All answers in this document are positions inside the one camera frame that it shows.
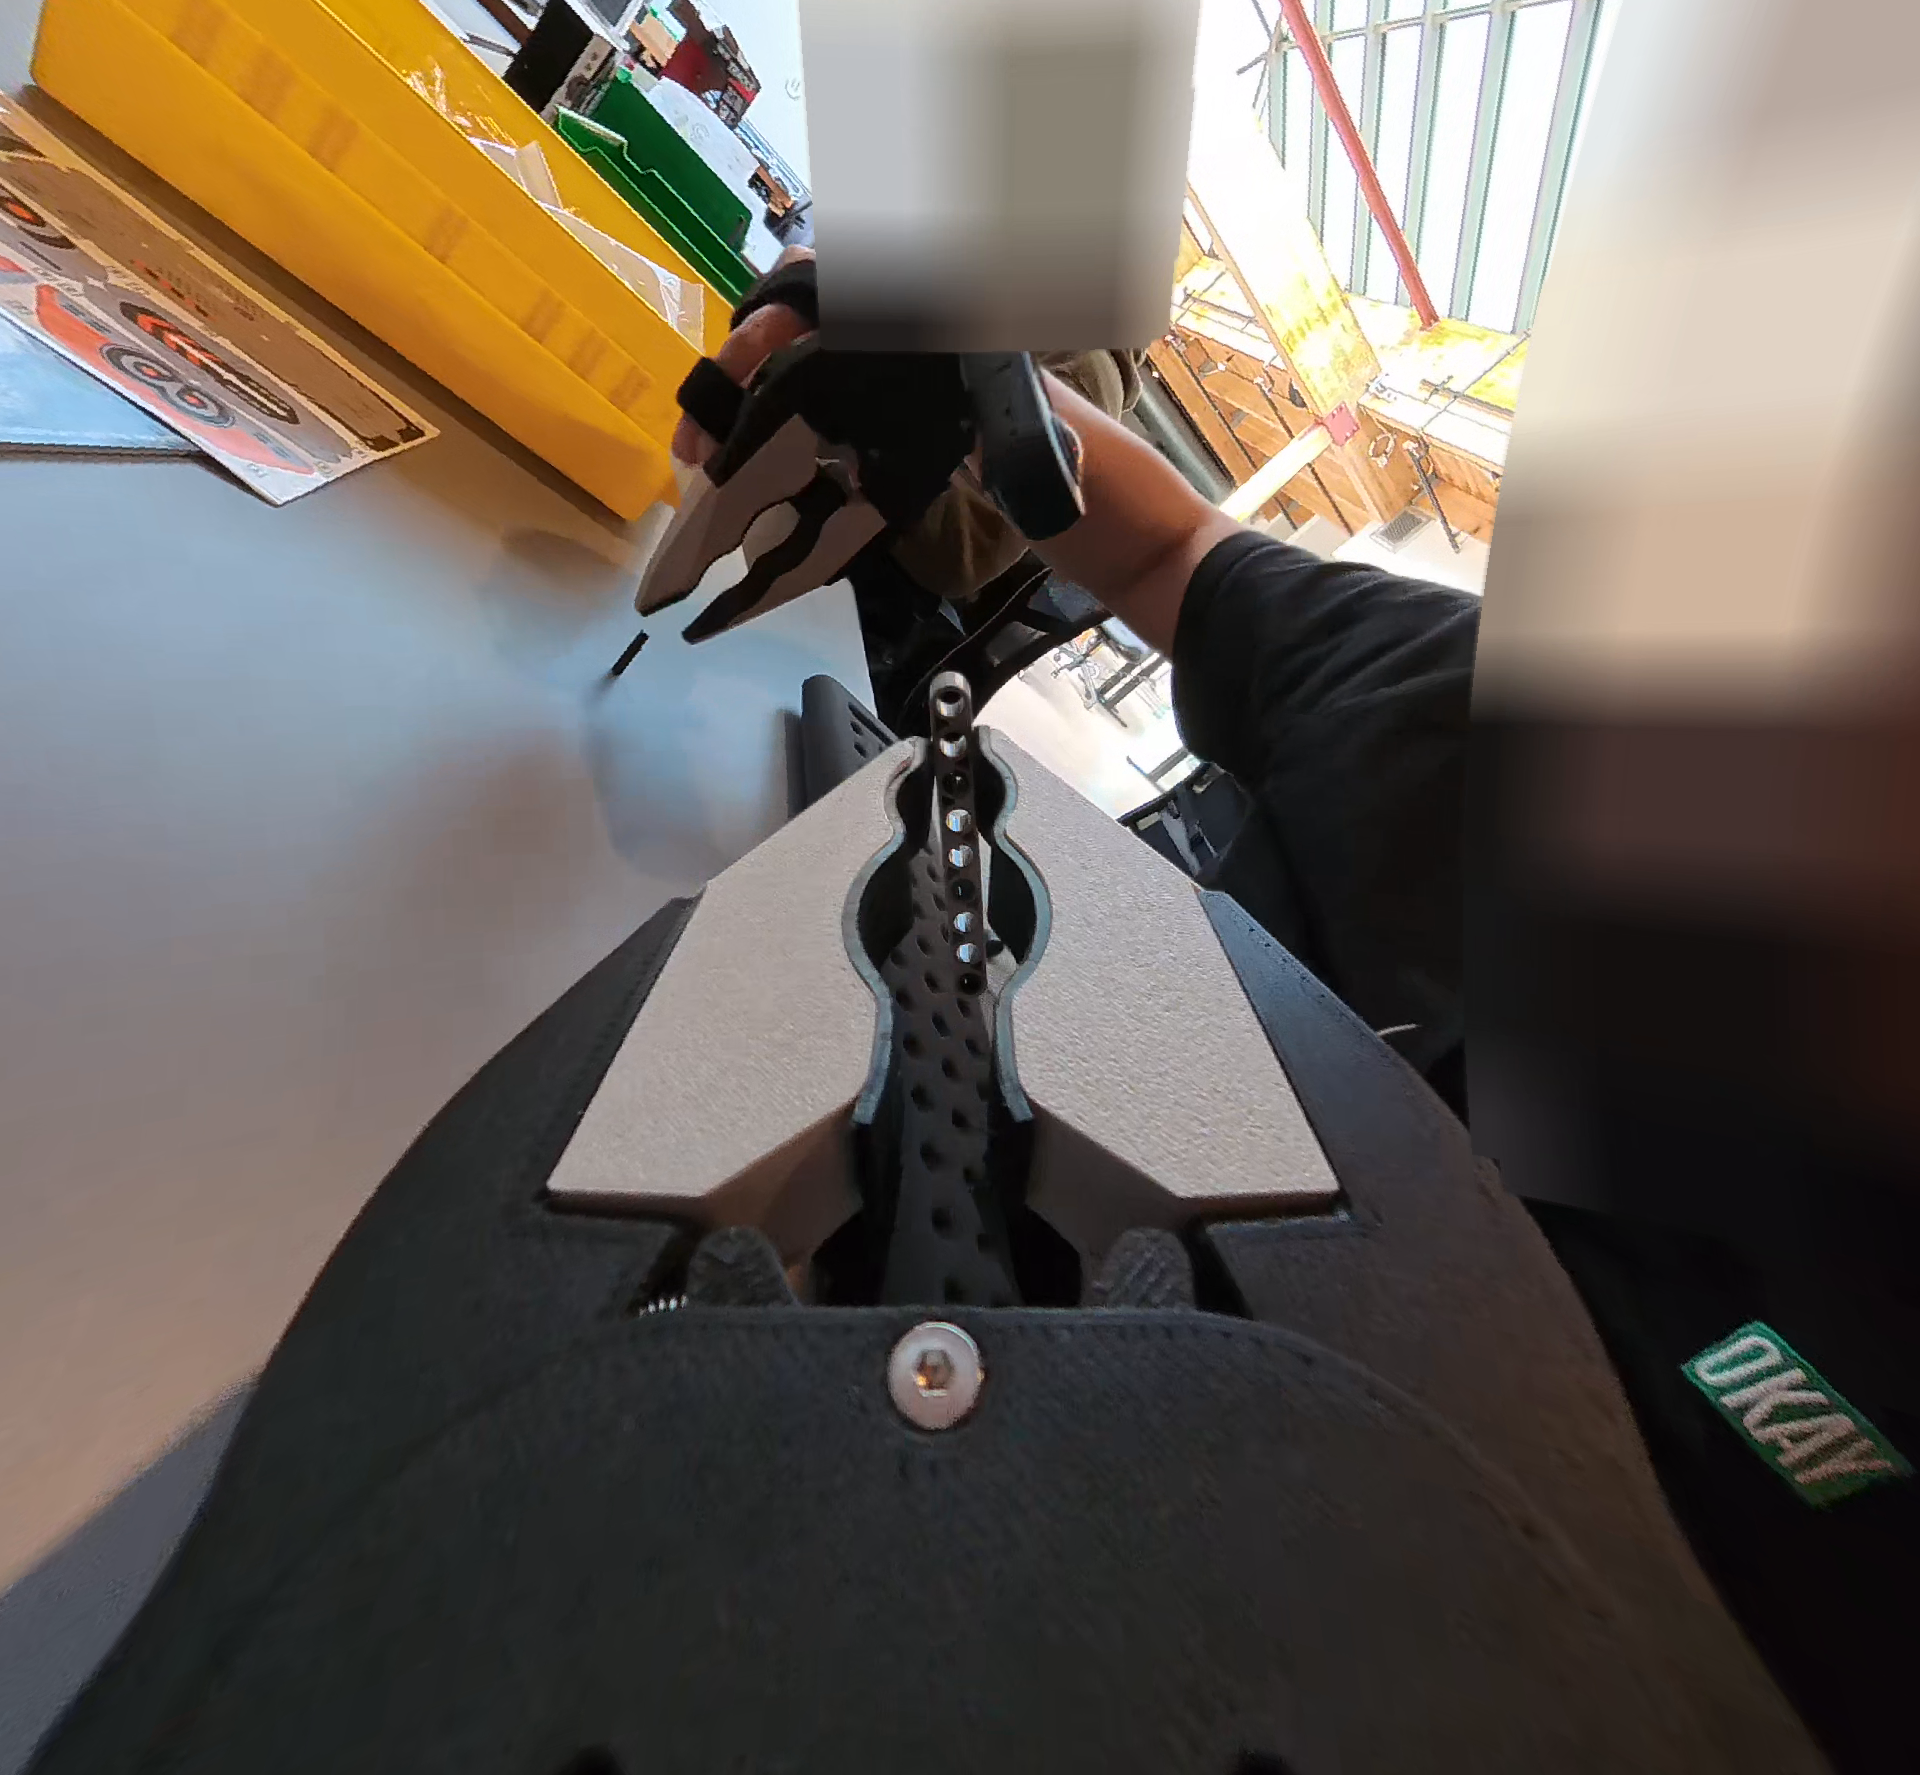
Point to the yellow plastic bin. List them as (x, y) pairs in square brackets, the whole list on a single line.
[(375, 200)]

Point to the person's black clothing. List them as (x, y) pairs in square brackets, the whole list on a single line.
[(1499, 979)]

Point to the person's right hand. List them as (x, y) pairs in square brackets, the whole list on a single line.
[(752, 336)]

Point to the small black toy pin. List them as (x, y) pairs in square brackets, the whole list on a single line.
[(628, 651)]

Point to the blue cover manual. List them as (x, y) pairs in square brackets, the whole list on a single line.
[(76, 403)]

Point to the green plastic bin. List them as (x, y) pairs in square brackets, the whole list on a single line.
[(662, 169)]

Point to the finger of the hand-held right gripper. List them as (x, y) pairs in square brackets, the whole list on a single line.
[(802, 552), (721, 529)]

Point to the black mesh office chair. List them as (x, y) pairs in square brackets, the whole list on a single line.
[(842, 741)]

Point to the black toy beam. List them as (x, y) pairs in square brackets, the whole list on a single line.
[(957, 845)]

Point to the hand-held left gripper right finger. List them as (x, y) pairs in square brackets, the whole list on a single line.
[(1156, 1056)]

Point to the orange and grey sticker sheet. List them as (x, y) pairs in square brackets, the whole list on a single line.
[(195, 336)]

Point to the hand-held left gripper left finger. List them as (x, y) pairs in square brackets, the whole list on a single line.
[(721, 1056)]

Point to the person's right forearm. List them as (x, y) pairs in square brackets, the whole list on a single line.
[(1156, 515)]

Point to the clear plastic bags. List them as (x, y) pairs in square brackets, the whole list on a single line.
[(601, 229)]

